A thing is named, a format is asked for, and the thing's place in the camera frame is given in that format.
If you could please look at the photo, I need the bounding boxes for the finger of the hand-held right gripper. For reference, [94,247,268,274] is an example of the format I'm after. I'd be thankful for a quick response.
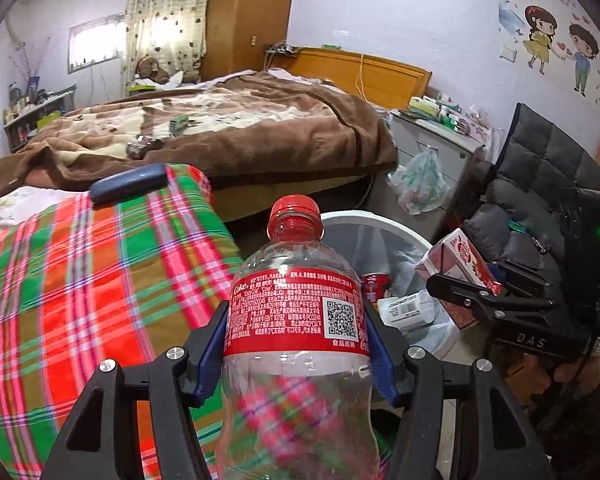
[425,272,556,321]
[490,259,563,301]

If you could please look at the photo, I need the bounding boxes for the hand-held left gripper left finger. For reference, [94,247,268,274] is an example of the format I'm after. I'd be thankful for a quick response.
[40,300,231,480]

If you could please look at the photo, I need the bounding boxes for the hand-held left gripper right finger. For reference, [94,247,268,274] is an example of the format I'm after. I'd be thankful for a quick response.
[362,302,551,480]

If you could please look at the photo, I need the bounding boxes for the red drink carton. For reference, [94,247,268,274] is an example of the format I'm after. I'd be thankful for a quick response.
[414,227,503,331]

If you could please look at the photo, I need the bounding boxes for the white barcode packet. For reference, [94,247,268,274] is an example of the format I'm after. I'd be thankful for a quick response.
[377,292,438,333]

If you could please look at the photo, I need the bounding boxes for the red soda can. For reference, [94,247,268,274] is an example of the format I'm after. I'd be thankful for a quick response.
[361,272,392,311]

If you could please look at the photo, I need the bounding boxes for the clear plastic bottle red label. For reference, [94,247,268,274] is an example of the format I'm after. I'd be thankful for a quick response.
[215,194,381,480]

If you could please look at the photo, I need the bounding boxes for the grey bin liner bag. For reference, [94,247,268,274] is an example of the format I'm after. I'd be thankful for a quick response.
[325,222,456,356]

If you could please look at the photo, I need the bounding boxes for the white round waste bin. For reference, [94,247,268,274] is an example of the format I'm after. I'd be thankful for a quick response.
[320,210,463,361]

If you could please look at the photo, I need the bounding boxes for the person's right hand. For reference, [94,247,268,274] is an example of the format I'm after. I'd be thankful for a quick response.
[550,347,600,401]

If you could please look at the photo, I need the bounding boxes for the black chair grey cushion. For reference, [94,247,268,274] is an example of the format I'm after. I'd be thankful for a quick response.
[447,102,600,291]

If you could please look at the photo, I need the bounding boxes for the hanging plastic bag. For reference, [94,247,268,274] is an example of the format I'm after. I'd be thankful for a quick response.
[386,149,451,215]

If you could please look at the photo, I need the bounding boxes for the plaid tablecloth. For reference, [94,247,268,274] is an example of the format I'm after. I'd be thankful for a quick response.
[0,162,246,480]

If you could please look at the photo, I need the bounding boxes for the grey bedside cabinet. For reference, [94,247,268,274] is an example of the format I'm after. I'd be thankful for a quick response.
[387,110,486,196]

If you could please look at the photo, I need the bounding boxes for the pile of medicine boxes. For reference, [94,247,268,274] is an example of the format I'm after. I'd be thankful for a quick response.
[407,92,491,143]

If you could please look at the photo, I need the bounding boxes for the dark blue glasses case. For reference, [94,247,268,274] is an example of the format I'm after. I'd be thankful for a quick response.
[89,162,170,206]

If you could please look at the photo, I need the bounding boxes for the shiny crumpled wrapper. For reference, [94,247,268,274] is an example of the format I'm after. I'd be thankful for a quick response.
[125,135,165,158]

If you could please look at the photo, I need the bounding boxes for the wooden headboard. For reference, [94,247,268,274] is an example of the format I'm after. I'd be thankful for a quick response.
[267,47,433,111]

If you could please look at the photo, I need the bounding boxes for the brown blanket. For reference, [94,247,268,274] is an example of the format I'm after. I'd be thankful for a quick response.
[0,70,398,208]

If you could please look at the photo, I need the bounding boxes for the floral white bedsheet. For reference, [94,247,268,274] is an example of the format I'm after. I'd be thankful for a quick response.
[0,185,81,233]

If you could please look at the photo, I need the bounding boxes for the brown teddy bear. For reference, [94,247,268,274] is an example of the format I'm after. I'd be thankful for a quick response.
[135,56,171,85]

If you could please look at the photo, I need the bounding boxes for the shelf desk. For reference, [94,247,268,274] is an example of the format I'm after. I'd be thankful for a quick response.
[2,85,78,153]

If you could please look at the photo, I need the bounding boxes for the row of toiletry bottles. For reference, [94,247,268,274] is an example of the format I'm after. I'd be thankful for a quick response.
[2,85,48,123]

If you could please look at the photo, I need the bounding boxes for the window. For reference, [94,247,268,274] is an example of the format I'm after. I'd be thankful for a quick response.
[68,15,129,72]

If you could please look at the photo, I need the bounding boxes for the vase with dry branches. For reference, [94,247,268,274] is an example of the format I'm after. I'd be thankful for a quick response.
[7,37,53,96]

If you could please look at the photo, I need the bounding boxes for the wooden wardrobe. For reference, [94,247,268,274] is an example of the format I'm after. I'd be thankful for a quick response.
[200,0,300,81]

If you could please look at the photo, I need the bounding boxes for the patterned curtain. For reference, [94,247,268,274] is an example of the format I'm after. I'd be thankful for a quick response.
[125,0,213,86]

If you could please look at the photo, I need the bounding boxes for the cartoon wall sticker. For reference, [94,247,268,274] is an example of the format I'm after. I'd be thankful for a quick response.
[495,0,600,106]

